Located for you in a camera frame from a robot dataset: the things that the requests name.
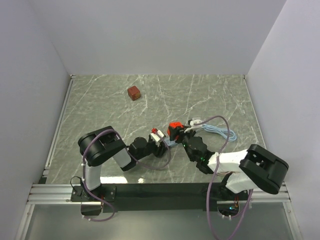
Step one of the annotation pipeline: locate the dark red cube adapter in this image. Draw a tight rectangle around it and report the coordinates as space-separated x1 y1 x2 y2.
127 85 141 101

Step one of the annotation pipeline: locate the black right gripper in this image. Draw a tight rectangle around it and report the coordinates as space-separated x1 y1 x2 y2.
168 124 197 162

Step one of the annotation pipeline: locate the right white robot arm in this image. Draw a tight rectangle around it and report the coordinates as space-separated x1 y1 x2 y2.
167 123 289 200

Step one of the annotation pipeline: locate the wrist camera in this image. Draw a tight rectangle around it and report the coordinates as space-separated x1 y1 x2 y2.
184 117 203 133
150 128 166 146

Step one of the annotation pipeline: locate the blue power strip cable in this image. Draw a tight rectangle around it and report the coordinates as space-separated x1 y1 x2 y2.
199 123 237 142

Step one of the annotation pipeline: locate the black base beam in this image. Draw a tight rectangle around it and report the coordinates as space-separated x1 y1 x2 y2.
70 182 242 212

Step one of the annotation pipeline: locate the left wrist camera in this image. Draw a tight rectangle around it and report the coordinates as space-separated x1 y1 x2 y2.
150 128 166 146

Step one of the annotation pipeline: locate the red cube socket adapter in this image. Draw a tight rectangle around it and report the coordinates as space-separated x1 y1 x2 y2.
167 121 185 141

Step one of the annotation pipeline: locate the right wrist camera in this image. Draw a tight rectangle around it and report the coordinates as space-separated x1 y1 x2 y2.
184 117 203 133

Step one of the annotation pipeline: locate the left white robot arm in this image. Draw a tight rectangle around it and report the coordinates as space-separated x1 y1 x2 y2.
73 126 170 201

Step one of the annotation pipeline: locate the blue power strip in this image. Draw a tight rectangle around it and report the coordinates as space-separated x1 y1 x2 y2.
164 137 178 148

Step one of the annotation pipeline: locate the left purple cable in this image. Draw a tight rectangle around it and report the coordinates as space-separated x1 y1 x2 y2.
82 128 172 223

